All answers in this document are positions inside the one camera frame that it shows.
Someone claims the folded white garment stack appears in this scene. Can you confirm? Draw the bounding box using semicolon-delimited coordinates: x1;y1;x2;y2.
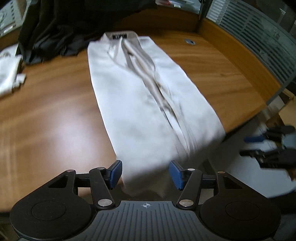
0;44;26;98

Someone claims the grey desk cable grommet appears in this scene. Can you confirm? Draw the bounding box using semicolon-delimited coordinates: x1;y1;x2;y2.
185;39;196;46

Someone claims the black cloth garment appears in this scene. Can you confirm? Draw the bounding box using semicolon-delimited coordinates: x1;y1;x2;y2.
17;1;156;65

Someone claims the cream satin shirt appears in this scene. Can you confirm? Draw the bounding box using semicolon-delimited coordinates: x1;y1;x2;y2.
87;31;225;196

